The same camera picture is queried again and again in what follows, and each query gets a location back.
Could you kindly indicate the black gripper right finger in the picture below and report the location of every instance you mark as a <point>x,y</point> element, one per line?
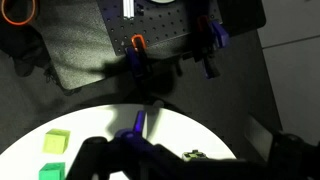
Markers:
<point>286,153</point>

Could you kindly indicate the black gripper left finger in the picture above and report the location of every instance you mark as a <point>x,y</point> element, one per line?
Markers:
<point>88,156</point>

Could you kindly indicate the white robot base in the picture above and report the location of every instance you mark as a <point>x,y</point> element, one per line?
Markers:
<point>161,1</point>

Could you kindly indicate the yellow-green cube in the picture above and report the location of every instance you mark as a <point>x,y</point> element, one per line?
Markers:
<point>56,141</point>

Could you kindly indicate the green cube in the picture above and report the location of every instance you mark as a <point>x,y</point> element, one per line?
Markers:
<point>51,171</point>

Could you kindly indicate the blue orange spring clamp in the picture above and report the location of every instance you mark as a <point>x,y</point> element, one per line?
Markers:
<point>210,43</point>
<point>137,61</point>

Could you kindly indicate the gray textured mat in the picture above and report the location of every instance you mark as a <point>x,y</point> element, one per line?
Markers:
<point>80,50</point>

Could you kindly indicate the black perforated breadboard plate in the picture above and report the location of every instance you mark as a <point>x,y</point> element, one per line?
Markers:
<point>160,30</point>

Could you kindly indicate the aluminium extrusion rail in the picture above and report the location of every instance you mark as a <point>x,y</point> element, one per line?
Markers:
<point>128,8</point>

